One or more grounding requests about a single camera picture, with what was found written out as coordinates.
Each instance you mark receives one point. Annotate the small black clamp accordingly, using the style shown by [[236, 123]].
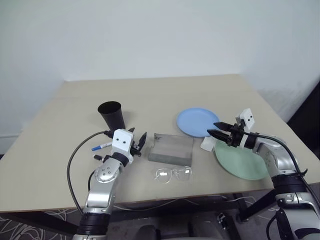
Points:
[[221, 218]]

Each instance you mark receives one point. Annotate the dark furniture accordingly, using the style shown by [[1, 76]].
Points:
[[307, 120]]

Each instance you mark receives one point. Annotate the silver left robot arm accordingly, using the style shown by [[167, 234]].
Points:
[[100, 195]]

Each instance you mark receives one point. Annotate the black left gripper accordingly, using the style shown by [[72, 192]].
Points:
[[136, 150]]

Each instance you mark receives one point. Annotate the grey glasses case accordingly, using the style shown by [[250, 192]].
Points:
[[170, 157]]

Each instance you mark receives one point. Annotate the small white block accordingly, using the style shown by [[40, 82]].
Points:
[[207, 145]]

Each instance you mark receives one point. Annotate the clear frame glasses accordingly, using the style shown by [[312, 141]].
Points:
[[162, 173]]

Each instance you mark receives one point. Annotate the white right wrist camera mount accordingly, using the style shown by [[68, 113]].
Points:
[[248, 118]]

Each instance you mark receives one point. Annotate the green plate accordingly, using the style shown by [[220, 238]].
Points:
[[237, 162]]

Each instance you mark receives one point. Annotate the white marker with blue cap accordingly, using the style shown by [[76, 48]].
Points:
[[100, 147]]

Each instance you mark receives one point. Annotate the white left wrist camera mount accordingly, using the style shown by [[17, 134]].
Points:
[[122, 141]]

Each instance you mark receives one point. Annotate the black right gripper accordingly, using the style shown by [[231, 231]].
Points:
[[235, 137]]

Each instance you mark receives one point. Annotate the blue plate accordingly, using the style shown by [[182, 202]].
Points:
[[195, 120]]

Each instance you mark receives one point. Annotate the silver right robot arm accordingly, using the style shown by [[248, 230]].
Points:
[[282, 160]]

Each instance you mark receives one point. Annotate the black metal table frame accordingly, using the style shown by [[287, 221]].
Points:
[[175, 208]]

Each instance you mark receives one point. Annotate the black pen holder cup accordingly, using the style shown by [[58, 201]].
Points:
[[112, 117]]

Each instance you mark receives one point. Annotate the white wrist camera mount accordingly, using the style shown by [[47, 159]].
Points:
[[248, 118], [122, 141]]

